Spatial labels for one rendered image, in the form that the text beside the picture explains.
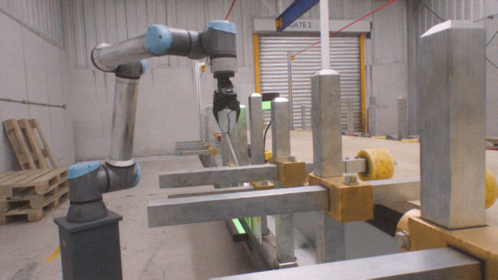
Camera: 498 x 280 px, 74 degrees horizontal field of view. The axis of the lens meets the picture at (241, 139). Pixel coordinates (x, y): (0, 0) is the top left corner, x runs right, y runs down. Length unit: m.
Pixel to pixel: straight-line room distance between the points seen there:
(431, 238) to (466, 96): 0.12
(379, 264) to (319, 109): 0.31
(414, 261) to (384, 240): 0.55
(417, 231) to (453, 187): 0.06
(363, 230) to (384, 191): 0.37
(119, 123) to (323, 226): 1.34
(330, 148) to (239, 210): 0.18
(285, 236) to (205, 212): 0.39
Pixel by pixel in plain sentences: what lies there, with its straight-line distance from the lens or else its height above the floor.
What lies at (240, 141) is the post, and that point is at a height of 0.98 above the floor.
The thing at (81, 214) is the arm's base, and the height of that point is 0.64.
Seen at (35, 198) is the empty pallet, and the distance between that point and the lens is 4.42.
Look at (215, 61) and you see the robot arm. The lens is 1.10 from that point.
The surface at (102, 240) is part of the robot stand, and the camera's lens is 1.82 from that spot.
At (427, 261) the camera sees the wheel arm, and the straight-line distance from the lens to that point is 0.29.
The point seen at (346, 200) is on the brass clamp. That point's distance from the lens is 0.48.
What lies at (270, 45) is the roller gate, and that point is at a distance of 9.58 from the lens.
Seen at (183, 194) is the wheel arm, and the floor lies 0.86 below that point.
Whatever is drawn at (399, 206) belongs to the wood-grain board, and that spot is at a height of 0.89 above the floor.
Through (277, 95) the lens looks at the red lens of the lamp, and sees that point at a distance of 1.02.
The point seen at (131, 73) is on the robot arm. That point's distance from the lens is 1.68.
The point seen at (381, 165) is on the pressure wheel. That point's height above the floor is 0.95.
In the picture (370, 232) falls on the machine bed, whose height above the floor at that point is 0.78.
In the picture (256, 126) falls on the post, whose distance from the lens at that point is 1.01.
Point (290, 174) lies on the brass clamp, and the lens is 0.71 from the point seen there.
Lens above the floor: 1.07
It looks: 4 degrees down
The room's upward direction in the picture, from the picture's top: 3 degrees counter-clockwise
